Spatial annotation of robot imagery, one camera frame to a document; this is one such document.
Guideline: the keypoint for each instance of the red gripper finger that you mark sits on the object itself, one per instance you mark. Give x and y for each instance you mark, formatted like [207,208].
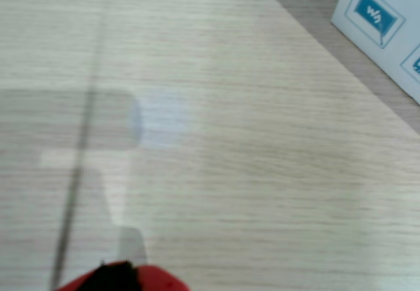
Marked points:
[82,284]
[160,282]

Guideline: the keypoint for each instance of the white box with blue logos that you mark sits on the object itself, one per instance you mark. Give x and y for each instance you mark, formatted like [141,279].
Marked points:
[403,48]

